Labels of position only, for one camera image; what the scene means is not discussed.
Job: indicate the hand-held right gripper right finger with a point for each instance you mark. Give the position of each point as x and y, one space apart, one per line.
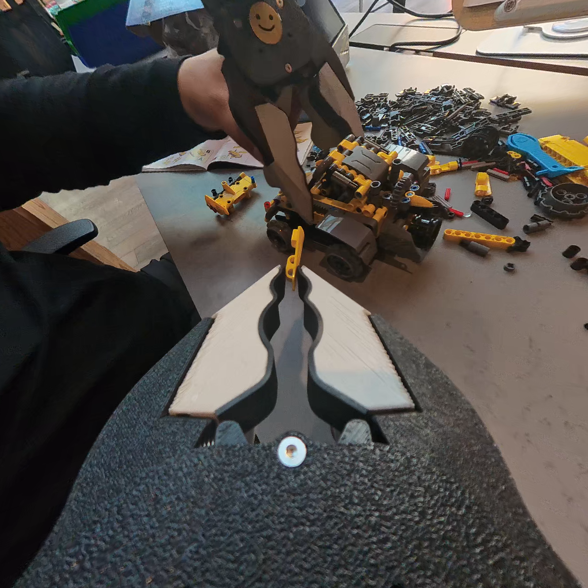
363 363

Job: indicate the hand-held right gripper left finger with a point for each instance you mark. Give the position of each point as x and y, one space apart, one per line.
220 363

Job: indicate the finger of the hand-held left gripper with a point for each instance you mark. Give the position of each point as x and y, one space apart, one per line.
282 147
335 101

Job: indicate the small yellow brick assembly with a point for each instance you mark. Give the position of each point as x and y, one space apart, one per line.
236 188

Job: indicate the yellow brick vehicle model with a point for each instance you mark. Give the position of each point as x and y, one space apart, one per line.
363 216

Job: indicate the person's left forearm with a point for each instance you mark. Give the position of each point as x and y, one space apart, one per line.
92 128

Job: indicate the blue cardboard box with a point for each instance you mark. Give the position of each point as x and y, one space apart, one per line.
328 27

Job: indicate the crumpled plastic bag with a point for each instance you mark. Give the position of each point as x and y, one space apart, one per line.
188 32

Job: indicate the instruction booklet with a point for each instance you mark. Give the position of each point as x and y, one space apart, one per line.
202 156

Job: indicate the pile of grey brick pieces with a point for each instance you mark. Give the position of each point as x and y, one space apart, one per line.
436 115

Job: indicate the small yellow connector piece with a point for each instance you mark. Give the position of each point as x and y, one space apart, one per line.
296 248

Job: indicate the black wheel tyre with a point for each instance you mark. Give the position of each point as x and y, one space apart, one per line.
482 140

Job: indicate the blue bin with green lid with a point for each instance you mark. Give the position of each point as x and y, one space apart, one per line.
105 36

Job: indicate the yellow holed beam brick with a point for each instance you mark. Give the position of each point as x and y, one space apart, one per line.
477 238

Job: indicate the black chair armrest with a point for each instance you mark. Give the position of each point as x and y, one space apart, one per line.
64 236

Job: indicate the white metal stand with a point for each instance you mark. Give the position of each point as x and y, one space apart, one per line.
528 43

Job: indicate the blue brick separator tool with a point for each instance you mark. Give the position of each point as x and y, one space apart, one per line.
533 151

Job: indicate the large yellow panel brick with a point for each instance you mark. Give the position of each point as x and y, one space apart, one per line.
565 144
576 177

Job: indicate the black connector bricks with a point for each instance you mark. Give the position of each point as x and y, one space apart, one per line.
576 257

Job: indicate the dark grey sprocket wheel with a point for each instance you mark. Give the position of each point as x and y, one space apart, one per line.
567 200

